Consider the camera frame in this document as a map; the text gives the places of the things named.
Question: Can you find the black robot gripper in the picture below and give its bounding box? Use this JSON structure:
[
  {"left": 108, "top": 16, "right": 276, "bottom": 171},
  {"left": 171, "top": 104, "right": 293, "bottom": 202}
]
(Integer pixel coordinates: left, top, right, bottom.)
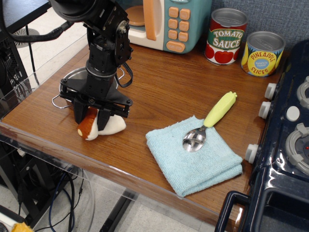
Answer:
[{"left": 73, "top": 69, "right": 133, "bottom": 131}]

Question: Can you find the plush brown white mushroom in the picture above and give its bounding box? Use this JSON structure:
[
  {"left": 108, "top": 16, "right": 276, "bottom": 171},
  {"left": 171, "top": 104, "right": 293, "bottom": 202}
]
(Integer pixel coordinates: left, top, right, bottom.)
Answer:
[{"left": 77, "top": 107, "right": 126, "bottom": 141}]

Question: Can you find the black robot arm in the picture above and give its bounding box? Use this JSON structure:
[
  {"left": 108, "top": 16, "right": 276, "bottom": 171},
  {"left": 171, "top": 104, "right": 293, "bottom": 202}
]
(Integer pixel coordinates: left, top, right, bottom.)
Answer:
[{"left": 0, "top": 0, "right": 133, "bottom": 131}]

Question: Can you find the stainless steel pot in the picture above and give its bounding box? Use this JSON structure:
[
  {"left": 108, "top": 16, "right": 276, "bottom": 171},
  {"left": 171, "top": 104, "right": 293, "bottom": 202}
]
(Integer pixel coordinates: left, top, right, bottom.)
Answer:
[{"left": 52, "top": 68, "right": 126, "bottom": 109}]

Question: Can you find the light blue folded cloth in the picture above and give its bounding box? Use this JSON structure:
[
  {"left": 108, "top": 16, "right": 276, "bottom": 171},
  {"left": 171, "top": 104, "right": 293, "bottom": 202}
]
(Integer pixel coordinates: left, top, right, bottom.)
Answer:
[{"left": 146, "top": 116, "right": 242, "bottom": 197}]

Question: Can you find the toy microwave cream and teal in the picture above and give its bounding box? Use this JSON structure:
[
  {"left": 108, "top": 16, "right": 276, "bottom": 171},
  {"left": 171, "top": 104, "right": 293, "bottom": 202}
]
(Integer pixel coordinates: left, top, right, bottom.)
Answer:
[{"left": 118, "top": 0, "right": 212, "bottom": 54}]

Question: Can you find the black desk at left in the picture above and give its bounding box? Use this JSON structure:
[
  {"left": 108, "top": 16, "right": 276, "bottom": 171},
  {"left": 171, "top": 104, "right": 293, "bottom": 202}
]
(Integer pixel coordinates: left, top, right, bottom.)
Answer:
[{"left": 0, "top": 0, "right": 62, "bottom": 43}]

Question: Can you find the yellow object at corner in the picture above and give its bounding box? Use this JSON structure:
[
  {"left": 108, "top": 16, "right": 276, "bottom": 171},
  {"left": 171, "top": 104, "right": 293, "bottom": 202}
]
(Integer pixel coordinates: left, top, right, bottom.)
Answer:
[{"left": 0, "top": 222, "right": 34, "bottom": 232}]

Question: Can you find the tomato sauce can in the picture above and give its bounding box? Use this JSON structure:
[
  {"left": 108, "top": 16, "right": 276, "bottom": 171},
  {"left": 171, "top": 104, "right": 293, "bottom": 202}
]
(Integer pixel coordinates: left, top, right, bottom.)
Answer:
[{"left": 205, "top": 8, "right": 248, "bottom": 65}]

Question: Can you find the pineapple slices can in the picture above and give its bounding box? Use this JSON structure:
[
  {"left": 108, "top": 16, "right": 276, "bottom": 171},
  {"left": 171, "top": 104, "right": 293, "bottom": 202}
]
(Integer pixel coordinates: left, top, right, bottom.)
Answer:
[{"left": 241, "top": 31, "right": 286, "bottom": 77}]

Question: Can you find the dark blue toy stove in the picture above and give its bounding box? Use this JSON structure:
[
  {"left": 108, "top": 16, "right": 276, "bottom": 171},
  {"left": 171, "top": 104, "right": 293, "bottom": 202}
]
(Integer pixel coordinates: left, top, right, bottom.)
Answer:
[{"left": 215, "top": 40, "right": 309, "bottom": 232}]

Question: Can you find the blue cable under table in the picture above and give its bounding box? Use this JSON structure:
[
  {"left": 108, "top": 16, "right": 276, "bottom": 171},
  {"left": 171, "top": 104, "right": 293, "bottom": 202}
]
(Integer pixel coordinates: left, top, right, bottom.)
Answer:
[{"left": 48, "top": 171, "right": 75, "bottom": 232}]

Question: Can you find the black cable under table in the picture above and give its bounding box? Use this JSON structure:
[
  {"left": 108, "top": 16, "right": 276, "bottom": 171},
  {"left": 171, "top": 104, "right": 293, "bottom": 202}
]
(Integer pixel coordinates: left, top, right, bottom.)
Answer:
[{"left": 33, "top": 169, "right": 85, "bottom": 232}]

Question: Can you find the spoon with yellow corn handle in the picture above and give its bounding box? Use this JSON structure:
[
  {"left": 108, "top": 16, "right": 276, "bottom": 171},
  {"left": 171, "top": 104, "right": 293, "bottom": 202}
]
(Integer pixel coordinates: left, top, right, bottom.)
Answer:
[{"left": 183, "top": 91, "right": 237, "bottom": 152}]

